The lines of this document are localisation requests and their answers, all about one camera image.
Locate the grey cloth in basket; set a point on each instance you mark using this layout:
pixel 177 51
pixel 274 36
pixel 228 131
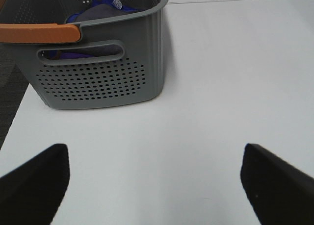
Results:
pixel 98 12

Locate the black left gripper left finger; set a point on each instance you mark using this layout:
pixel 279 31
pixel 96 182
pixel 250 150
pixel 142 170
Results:
pixel 32 193

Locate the grey perforated plastic basket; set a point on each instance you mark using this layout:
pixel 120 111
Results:
pixel 29 27

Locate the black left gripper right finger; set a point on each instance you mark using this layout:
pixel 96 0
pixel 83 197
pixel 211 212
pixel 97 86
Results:
pixel 279 193

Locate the blue cloth in basket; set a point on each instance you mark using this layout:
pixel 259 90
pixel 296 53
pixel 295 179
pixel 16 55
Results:
pixel 126 6

